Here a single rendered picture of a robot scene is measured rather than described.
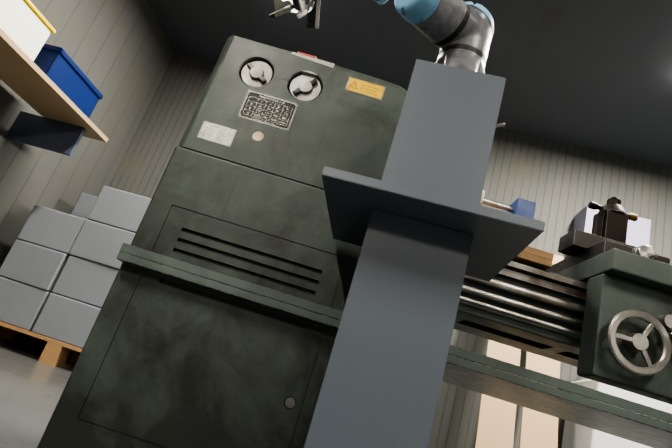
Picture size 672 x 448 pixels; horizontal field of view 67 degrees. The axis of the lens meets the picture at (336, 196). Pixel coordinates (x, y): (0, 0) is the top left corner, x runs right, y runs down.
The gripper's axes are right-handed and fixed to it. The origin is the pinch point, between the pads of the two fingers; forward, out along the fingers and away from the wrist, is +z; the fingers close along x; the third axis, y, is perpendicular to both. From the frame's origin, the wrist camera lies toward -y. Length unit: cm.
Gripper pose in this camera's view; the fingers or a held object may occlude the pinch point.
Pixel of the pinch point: (282, 19)
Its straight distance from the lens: 187.8
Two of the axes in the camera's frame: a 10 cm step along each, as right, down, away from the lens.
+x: 7.2, 2.5, -6.5
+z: -6.3, 6.2, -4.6
